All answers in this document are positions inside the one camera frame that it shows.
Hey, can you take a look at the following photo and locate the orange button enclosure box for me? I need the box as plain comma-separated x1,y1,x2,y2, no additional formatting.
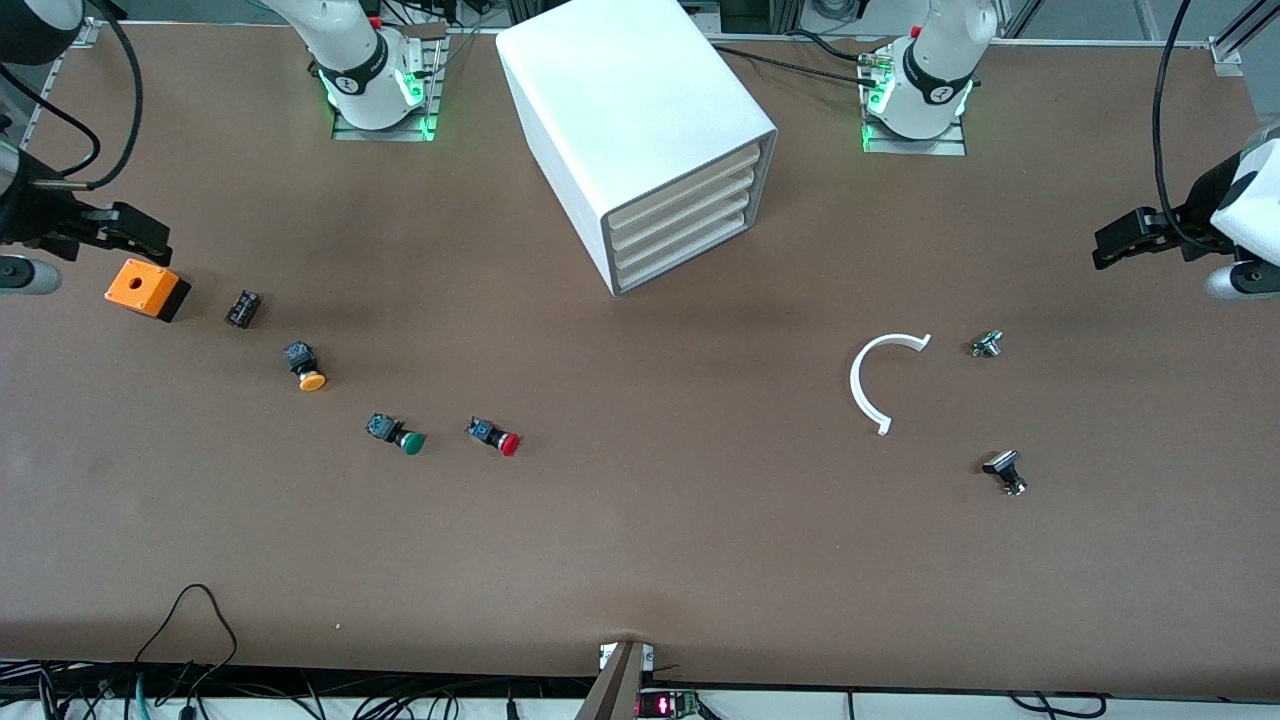
104,257,192,324

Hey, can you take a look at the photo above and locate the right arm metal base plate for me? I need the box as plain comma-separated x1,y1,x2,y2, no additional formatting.
330,25,441,143

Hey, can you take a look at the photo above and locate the thin black looped cable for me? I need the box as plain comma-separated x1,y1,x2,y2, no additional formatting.
133,584,239,691

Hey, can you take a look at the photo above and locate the green mushroom push button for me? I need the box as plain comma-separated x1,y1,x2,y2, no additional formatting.
364,412,428,457

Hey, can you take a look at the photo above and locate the circuit board with red display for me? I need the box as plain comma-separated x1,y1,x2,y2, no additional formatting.
636,688,701,720

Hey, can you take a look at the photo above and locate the white C-shaped plastic ring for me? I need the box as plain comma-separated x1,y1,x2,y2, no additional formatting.
850,332,933,437

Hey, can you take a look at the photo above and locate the black cable behind cabinet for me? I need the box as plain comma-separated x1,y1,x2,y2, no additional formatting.
785,28,883,63
712,44,871,83

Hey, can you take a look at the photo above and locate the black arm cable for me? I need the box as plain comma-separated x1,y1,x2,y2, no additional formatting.
0,0,144,193
1152,0,1221,251

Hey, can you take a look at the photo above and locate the grey camera stand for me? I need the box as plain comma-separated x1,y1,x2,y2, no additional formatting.
575,640,653,720

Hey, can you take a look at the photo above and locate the white drawer cabinet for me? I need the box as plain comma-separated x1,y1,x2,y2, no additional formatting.
495,0,779,298

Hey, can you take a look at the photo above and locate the black cable under table edge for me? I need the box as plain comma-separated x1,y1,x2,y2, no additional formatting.
1008,692,1109,720

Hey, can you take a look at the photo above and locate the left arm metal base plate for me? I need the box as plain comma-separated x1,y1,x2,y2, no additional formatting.
860,118,969,157

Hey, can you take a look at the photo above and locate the white plastic drawer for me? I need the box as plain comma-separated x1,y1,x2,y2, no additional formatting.
610,168,763,254
615,210,756,293
612,190,759,274
608,145,766,234

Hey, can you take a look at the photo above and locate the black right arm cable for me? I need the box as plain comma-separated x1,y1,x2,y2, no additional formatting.
0,0,144,193

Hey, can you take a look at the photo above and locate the yellow push button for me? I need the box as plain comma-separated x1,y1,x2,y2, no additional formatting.
283,341,328,392

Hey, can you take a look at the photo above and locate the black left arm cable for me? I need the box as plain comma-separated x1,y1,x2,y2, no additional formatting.
1152,0,1221,251

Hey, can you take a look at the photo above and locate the red push button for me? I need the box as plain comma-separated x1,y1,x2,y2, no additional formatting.
465,416,521,458

